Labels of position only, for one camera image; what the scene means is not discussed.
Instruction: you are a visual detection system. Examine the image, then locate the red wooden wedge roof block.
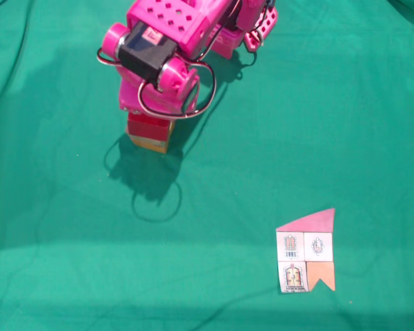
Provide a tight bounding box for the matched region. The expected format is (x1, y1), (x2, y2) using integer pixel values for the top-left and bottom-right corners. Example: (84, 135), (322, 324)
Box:
(126, 110), (170, 141)

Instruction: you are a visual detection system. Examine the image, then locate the green cloth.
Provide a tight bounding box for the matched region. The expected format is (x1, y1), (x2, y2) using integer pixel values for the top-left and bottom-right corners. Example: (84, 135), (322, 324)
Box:
(0, 0), (414, 331)

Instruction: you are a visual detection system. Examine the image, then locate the short looped tricolour servo cable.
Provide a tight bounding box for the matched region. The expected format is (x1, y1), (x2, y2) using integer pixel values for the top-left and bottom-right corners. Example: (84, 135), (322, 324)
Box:
(96, 47), (217, 119)

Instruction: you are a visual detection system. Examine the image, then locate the paper picture of house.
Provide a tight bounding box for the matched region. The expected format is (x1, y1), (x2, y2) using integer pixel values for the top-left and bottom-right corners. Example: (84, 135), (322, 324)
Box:
(277, 208), (337, 294)

